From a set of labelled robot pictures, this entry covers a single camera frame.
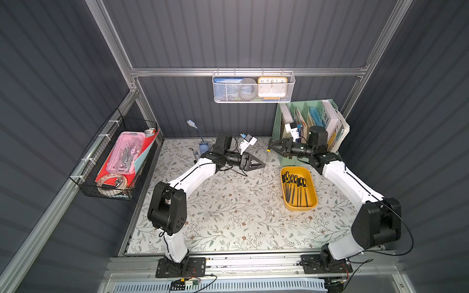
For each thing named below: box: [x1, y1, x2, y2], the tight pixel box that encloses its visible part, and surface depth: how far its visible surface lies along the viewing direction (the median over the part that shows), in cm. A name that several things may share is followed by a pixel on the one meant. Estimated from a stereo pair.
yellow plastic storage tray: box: [280, 166, 319, 212], surface depth 98 cm
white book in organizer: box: [321, 99, 350, 153], surface depth 98 cm
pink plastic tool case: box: [105, 131, 146, 175], surface depth 74 cm
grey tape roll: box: [238, 77, 258, 100], surface depth 89 cm
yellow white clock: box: [257, 76, 289, 100], surface depth 90 cm
